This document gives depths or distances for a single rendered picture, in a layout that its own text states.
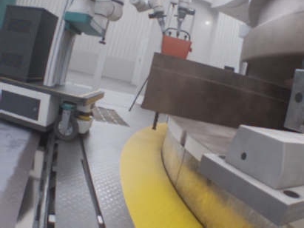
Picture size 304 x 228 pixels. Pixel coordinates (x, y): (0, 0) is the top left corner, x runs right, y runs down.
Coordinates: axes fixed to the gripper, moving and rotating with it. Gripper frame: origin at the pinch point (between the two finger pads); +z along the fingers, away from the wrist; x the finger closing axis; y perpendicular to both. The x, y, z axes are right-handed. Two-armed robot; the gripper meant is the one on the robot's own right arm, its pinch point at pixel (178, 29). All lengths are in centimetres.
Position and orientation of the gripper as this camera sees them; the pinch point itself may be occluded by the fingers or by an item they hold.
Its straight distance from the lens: 185.6
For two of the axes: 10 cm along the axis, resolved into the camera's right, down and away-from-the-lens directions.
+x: 0.1, 0.9, -10.0
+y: -9.8, -2.2, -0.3
